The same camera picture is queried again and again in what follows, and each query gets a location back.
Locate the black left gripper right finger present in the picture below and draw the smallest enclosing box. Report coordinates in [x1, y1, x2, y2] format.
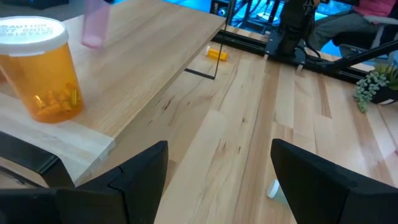
[270, 139, 398, 224]

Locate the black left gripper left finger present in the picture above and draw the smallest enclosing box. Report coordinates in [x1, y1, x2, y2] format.
[57, 141, 169, 224]

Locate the green medicine bottle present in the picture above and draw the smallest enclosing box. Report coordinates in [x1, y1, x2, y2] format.
[266, 179, 292, 208]

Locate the large orange medicine bottle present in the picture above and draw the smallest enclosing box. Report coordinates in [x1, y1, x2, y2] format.
[0, 16, 85, 124]

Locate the pink medicine bottle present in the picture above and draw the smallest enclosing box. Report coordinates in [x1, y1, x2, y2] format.
[81, 0, 112, 50]

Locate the wooden shelf with black legs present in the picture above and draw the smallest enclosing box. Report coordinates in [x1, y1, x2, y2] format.
[0, 0, 237, 190]

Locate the small orange medicine bottle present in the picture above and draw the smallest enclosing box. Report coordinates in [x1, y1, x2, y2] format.
[205, 45, 229, 62]

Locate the potted green succulent plant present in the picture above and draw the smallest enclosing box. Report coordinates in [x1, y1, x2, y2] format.
[353, 63, 398, 113]

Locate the office chair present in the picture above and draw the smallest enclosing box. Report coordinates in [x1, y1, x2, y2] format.
[332, 15, 398, 60]

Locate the person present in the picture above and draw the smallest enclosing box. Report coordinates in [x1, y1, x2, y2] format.
[306, 0, 398, 52]

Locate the black box with blue light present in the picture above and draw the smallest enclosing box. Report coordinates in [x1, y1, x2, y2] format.
[214, 0, 233, 18]

